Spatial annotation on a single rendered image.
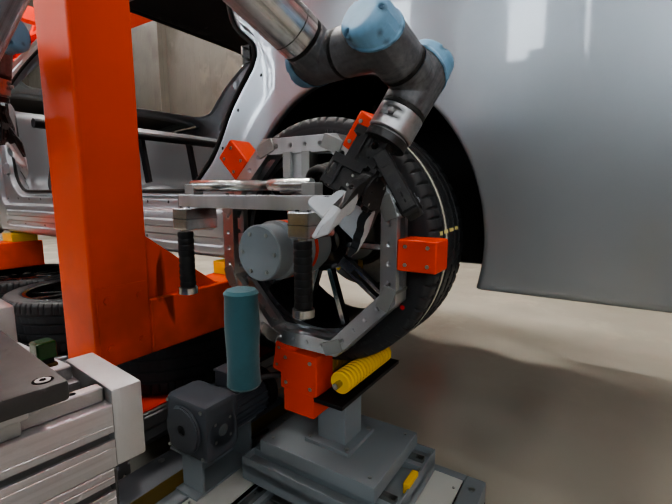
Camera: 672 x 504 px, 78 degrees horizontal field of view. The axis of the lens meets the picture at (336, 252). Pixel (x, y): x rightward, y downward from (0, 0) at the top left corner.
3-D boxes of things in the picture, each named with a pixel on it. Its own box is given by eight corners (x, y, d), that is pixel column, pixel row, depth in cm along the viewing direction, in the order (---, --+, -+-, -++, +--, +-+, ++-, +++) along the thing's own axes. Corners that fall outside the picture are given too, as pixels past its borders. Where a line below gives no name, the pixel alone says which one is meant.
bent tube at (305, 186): (364, 195, 93) (365, 147, 91) (314, 196, 77) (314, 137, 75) (302, 195, 102) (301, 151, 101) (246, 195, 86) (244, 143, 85)
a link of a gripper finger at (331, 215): (289, 224, 61) (328, 192, 66) (320, 243, 59) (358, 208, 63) (287, 209, 59) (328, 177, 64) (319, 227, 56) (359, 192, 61)
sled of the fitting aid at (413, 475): (434, 473, 134) (435, 445, 133) (386, 554, 104) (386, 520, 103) (309, 426, 161) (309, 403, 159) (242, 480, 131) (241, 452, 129)
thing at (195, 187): (295, 195, 104) (294, 151, 102) (238, 195, 87) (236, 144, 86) (244, 194, 113) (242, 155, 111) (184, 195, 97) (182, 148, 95)
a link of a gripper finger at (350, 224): (337, 239, 77) (347, 195, 72) (363, 254, 74) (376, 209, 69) (327, 245, 75) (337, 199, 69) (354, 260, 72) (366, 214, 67)
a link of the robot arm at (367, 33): (314, 48, 59) (359, 95, 67) (375, 27, 52) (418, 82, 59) (331, 3, 61) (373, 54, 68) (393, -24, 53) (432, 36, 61)
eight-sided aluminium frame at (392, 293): (405, 363, 99) (411, 129, 91) (394, 373, 94) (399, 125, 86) (242, 324, 128) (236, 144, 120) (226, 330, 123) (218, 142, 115)
